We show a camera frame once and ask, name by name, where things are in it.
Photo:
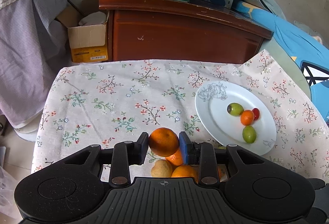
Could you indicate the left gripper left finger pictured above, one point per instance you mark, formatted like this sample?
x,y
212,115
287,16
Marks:
x,y
126,154

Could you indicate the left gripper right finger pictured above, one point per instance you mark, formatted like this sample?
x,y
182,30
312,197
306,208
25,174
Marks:
x,y
200,154

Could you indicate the large front orange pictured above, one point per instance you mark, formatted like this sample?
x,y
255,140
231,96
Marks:
x,y
185,171

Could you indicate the small green jujube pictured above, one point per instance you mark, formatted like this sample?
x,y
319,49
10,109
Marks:
x,y
235,109

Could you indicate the small orange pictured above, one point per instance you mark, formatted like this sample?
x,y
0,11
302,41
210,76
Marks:
x,y
247,117

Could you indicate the brown kiwi front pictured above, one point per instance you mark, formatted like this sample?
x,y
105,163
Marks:
x,y
162,169

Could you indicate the white floral plate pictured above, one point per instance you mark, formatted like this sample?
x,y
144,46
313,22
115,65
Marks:
x,y
211,101

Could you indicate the floral tablecloth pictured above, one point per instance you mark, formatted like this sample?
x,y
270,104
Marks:
x,y
112,102

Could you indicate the green sofa cushion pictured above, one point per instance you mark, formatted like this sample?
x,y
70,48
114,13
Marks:
x,y
287,63

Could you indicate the brown wooden nightstand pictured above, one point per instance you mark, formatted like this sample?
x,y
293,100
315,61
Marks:
x,y
168,29

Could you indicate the small cardboard box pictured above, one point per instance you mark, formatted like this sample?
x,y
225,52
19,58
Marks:
x,y
87,33

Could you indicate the checkered purple bedsheet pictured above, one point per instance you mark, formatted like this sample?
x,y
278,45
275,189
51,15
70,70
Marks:
x,y
32,53

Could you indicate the blue shark plush pillow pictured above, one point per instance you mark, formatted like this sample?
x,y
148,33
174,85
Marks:
x,y
309,54

